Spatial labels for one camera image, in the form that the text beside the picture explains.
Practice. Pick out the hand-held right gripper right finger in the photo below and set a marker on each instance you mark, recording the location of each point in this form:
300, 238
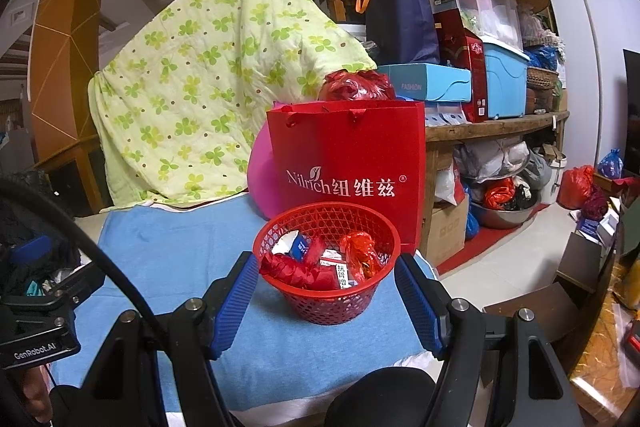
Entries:
417, 307

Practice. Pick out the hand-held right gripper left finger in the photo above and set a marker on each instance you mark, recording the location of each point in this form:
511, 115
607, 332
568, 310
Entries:
232, 307

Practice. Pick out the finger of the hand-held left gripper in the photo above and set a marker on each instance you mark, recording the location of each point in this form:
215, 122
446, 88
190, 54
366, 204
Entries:
75, 284

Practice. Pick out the orange wrapper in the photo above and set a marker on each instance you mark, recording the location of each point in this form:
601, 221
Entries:
357, 252

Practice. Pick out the red plastic mesh basket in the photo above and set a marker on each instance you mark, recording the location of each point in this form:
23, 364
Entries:
330, 302

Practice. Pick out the blue medicine box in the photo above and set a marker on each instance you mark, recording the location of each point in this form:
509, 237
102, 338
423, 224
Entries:
301, 247

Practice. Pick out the person's left hand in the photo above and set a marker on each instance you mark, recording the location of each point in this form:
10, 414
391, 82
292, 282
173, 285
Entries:
37, 394

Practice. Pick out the blue cloth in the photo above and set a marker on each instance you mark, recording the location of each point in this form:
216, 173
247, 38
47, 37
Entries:
32, 249

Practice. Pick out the red floor mat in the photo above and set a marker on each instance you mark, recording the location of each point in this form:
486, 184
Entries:
475, 257

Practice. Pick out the brown cardboard box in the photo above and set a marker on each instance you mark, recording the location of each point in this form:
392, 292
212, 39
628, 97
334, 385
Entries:
450, 232

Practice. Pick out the blue blanket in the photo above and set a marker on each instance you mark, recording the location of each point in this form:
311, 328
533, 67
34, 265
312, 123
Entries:
165, 247

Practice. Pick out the pale pink bedsheet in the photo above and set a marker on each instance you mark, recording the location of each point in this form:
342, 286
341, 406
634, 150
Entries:
270, 409

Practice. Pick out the flat brown cardboard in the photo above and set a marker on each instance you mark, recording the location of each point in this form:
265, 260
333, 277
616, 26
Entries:
530, 312

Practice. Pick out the magenta pillow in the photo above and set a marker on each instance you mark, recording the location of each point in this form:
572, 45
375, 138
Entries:
260, 187

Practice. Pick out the metal basin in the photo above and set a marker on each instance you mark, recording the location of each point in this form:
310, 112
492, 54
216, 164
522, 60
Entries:
505, 217

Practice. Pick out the grey white stuffed bags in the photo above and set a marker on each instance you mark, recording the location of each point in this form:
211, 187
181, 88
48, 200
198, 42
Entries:
490, 159

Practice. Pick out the red paper shopping bag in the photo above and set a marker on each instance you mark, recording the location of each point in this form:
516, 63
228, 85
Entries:
345, 147

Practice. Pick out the glossy marble table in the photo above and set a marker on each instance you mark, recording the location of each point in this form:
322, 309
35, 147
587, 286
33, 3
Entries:
600, 347

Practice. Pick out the white pot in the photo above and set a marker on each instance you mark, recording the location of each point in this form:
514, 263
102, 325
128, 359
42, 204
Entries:
555, 177

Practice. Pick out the long wooden bench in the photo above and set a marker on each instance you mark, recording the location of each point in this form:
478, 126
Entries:
500, 127

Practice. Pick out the dark red plastic bag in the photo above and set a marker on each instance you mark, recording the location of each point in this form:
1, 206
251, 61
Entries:
595, 204

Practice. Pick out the light blue cardboard box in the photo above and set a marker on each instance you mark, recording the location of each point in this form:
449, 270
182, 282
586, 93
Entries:
425, 82

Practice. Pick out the knotted red plastic bag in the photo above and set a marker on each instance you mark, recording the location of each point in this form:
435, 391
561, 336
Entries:
355, 87

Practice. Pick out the green floral quilt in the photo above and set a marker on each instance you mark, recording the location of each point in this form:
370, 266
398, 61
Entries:
200, 72

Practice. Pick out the blue plastic bag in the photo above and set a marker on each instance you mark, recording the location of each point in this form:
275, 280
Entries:
542, 57
610, 164

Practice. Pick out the blue plastic storage bin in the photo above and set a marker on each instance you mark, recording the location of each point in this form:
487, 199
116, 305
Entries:
505, 82

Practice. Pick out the tall red gift box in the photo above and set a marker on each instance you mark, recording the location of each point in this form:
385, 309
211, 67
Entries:
460, 57

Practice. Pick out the wicker basket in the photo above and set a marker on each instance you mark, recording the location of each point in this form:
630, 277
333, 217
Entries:
542, 78

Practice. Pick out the black screen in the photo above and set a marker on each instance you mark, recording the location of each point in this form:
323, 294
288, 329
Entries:
631, 147

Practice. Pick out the clear lidded storage box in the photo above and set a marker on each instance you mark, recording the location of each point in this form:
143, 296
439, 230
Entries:
490, 7

